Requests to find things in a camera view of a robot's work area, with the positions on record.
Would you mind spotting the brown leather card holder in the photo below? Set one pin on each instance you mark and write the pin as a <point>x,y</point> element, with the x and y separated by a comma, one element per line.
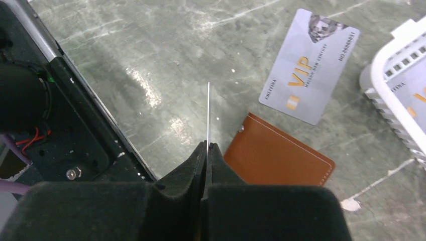
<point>260,153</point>

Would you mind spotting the white plastic basket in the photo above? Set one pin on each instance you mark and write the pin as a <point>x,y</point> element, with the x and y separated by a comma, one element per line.
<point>406,49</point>

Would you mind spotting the silver vip card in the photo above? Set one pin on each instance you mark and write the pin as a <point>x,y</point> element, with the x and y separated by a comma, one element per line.
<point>409,88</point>
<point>208,120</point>

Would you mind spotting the silver VIP card in basket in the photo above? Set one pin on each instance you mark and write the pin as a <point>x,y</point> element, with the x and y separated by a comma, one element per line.
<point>409,88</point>

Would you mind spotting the clear plastic card sleeve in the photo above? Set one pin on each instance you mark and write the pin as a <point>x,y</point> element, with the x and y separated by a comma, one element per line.
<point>308,66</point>

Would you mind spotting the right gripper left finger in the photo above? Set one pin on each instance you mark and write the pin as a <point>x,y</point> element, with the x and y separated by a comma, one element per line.
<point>163,210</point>

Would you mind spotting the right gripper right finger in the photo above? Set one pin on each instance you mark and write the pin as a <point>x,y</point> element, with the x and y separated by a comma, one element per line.
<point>234,210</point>

